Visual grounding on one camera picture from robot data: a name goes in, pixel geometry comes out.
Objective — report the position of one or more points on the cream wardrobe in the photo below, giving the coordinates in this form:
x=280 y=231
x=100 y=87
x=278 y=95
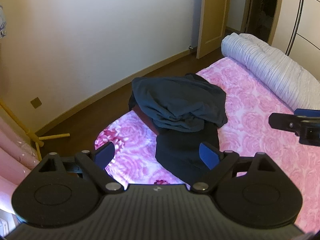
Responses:
x=310 y=17

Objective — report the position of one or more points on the wooden door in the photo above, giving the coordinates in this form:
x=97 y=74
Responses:
x=212 y=17

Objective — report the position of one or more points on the pink floral bed sheet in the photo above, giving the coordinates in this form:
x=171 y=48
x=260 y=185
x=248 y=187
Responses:
x=250 y=100

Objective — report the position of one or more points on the pink curtain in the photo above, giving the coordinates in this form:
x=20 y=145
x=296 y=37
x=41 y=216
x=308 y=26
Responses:
x=10 y=160

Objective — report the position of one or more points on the wooden door frame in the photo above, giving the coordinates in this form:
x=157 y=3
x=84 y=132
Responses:
x=247 y=5

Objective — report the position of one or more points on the white ribbed quilt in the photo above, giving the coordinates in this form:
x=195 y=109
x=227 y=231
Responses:
x=270 y=67

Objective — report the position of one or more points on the black long-sleeve shirt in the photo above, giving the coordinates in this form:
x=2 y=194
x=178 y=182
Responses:
x=180 y=150

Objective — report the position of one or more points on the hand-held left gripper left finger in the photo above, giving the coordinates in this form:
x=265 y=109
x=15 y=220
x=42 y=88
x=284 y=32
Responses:
x=105 y=155

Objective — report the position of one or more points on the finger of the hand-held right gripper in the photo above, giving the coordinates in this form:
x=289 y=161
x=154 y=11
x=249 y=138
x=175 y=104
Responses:
x=307 y=112
x=282 y=121

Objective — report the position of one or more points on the dark teal garment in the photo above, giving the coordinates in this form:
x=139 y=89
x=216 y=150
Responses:
x=175 y=100

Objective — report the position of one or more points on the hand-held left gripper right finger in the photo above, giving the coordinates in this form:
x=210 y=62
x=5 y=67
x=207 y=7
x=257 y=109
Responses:
x=208 y=157

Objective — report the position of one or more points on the brass wall outlet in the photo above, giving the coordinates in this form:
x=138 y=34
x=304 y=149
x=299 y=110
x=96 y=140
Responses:
x=36 y=102

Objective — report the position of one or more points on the grey hanging cloth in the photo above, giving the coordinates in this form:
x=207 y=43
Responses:
x=2 y=22

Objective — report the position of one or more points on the yellow wooden rack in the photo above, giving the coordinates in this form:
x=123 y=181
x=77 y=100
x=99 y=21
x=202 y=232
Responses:
x=32 y=136

